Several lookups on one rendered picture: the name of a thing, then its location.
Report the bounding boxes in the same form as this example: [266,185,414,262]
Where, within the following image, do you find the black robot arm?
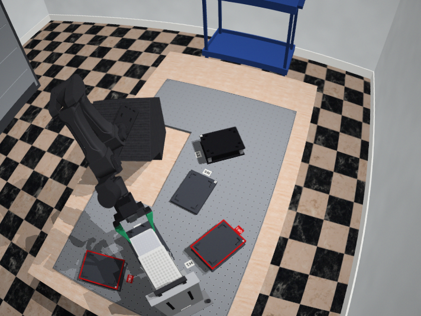
[48,74,139,223]

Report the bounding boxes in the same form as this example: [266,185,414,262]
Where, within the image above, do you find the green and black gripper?
[113,192,155,244]

